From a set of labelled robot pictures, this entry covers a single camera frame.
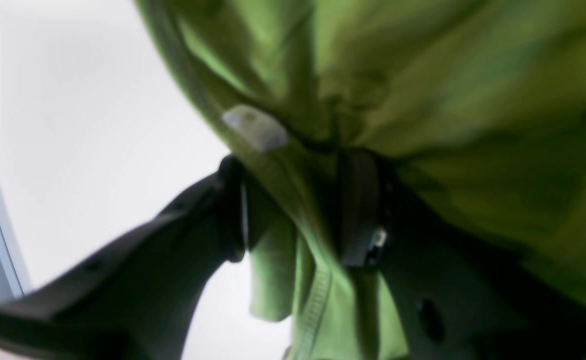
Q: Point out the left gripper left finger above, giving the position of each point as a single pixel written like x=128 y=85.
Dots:
x=134 y=298

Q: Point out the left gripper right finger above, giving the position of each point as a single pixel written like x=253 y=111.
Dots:
x=458 y=298

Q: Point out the green T-shirt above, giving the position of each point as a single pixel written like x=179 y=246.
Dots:
x=479 y=105

